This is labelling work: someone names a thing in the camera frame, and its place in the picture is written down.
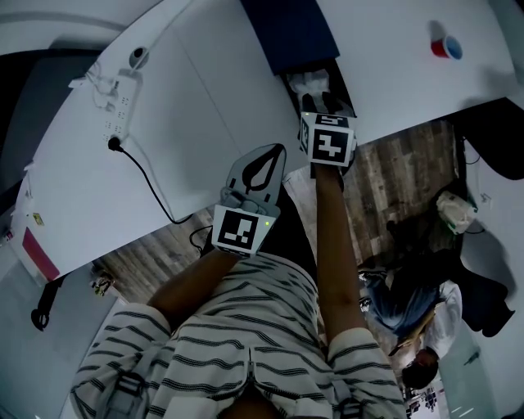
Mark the white item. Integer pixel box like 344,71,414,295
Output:
286,69,331,98

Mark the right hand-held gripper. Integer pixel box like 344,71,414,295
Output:
297,92,358,168

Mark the white cable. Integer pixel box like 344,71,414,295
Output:
138,0,197,58

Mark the white round camera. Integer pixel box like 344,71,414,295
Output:
128,47,151,71

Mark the white power strip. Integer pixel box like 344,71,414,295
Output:
90,69,145,143

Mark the striped white shirt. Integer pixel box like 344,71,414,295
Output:
68,250,407,419

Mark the black jacket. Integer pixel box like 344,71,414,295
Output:
460,245,517,339

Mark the person's right forearm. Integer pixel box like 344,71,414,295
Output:
312,162,368,344

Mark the dark blue box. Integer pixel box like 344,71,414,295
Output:
239,0,357,124

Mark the red and blue cup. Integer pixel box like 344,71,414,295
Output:
429,34,464,61

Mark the black power cable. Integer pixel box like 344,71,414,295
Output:
106,137,193,225

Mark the black clamp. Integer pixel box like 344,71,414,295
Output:
30,277,65,331

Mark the person's left forearm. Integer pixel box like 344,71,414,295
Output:
146,245,247,329

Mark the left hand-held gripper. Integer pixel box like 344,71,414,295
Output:
210,142,288,259

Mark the pink label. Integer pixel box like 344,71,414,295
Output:
21,227,61,282

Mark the white plastic bag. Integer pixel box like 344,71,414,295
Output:
435,190,479,236

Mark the white plug adapter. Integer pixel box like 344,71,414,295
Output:
68,61,120,111

